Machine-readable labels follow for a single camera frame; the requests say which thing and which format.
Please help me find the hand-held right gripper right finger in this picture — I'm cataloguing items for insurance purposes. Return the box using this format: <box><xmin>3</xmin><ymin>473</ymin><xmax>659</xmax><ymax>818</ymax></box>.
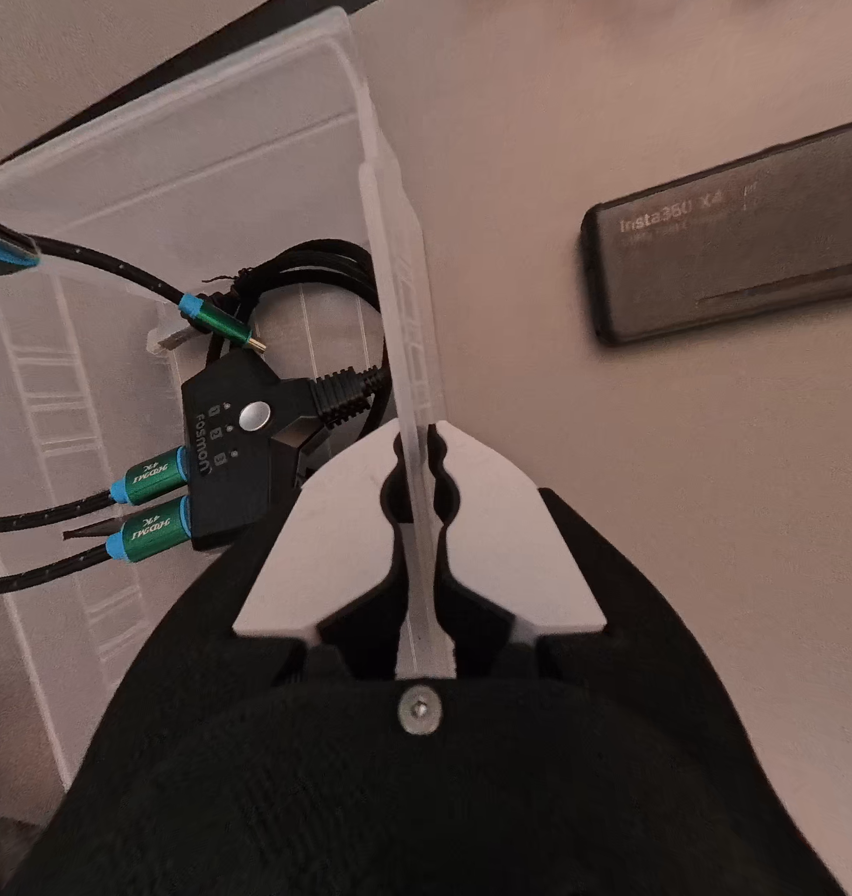
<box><xmin>429</xmin><ymin>420</ymin><xmax>609</xmax><ymax>643</ymax></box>

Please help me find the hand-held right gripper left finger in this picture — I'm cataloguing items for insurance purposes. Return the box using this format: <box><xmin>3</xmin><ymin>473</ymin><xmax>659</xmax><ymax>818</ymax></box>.
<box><xmin>231</xmin><ymin>420</ymin><xmax>409</xmax><ymax>643</ymax></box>

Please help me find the clear plastic storage box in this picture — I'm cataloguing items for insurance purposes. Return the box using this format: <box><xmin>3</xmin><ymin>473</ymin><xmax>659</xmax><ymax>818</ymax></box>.
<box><xmin>0</xmin><ymin>6</ymin><xmax>462</xmax><ymax>792</ymax></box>

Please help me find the black rectangular case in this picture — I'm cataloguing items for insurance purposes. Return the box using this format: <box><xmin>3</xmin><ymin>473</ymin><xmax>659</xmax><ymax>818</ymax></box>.
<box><xmin>580</xmin><ymin>115</ymin><xmax>852</xmax><ymax>347</ymax></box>

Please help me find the black HDMI switch with pigtail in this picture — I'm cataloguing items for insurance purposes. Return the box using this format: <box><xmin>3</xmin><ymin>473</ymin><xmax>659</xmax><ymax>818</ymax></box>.
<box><xmin>180</xmin><ymin>238</ymin><xmax>392</xmax><ymax>554</ymax></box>

